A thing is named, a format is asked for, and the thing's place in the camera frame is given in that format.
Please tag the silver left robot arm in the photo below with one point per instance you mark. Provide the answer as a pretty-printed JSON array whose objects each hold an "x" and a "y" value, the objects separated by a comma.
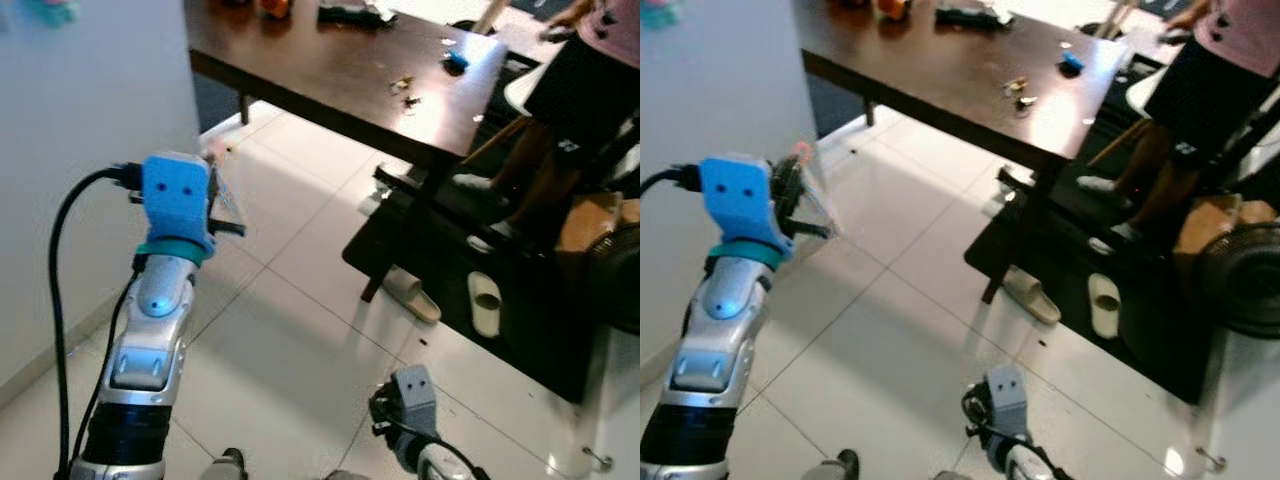
[
  {"x": 150, "y": 340},
  {"x": 715, "y": 340}
]

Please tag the beige slipper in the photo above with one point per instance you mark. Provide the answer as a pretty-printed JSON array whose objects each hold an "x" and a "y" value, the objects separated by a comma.
[
  {"x": 1032, "y": 295},
  {"x": 412, "y": 295}
]

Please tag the dark wooden table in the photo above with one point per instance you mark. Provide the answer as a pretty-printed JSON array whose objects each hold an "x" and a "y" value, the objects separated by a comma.
[
  {"x": 930, "y": 70},
  {"x": 320, "y": 70}
]

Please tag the teal wall toy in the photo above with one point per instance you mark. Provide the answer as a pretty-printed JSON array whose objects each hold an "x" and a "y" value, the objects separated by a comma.
[
  {"x": 662, "y": 10},
  {"x": 52, "y": 10}
]

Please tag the wooden stick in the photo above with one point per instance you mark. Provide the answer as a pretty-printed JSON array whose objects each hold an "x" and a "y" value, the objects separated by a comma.
[
  {"x": 490, "y": 17},
  {"x": 1117, "y": 18}
]

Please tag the person in pink shirt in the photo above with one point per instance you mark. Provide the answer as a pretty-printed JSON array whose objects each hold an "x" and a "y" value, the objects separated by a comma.
[
  {"x": 575, "y": 90},
  {"x": 1195, "y": 100}
]

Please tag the bunch of metal keys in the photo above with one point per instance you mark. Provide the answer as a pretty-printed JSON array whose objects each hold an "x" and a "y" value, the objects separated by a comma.
[
  {"x": 1020, "y": 92},
  {"x": 403, "y": 90}
]

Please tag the white chair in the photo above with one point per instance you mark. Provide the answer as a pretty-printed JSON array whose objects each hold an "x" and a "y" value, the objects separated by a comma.
[
  {"x": 522, "y": 92},
  {"x": 1143, "y": 95}
]

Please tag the white slipper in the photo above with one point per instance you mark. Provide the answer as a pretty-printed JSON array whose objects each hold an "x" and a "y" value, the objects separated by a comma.
[
  {"x": 485, "y": 305},
  {"x": 1105, "y": 305}
]

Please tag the black round fan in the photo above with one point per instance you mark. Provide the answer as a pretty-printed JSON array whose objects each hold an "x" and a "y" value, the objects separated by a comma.
[
  {"x": 618, "y": 280},
  {"x": 1245, "y": 280}
]

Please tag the orange object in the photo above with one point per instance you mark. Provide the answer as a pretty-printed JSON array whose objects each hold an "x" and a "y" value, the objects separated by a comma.
[
  {"x": 893, "y": 7},
  {"x": 276, "y": 7}
]

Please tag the black robot foot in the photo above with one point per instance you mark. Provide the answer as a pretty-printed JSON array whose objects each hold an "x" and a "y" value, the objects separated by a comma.
[
  {"x": 843, "y": 466},
  {"x": 230, "y": 466}
]

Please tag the black floor mat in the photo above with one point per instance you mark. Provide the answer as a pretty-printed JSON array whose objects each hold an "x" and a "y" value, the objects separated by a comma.
[
  {"x": 1160, "y": 350},
  {"x": 540, "y": 340}
]

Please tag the small blue object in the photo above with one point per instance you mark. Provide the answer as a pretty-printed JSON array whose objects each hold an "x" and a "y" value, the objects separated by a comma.
[
  {"x": 457, "y": 61},
  {"x": 1072, "y": 63}
]

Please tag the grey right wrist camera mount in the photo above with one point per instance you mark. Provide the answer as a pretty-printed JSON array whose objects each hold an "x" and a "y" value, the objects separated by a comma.
[
  {"x": 415, "y": 395},
  {"x": 1008, "y": 395}
]

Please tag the flat black device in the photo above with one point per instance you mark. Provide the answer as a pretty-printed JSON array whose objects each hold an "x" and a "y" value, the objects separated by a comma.
[
  {"x": 355, "y": 15},
  {"x": 972, "y": 15}
]

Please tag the brown cardboard box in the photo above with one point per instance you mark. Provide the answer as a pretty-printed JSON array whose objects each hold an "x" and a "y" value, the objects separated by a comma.
[
  {"x": 590, "y": 215},
  {"x": 1205, "y": 215}
]

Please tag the white cabinet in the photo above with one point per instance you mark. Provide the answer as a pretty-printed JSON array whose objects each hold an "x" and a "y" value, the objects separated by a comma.
[
  {"x": 1245, "y": 410},
  {"x": 618, "y": 410}
]

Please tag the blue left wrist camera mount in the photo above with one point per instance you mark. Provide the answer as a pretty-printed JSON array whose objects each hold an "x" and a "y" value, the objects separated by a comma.
[
  {"x": 172, "y": 200},
  {"x": 735, "y": 205}
]

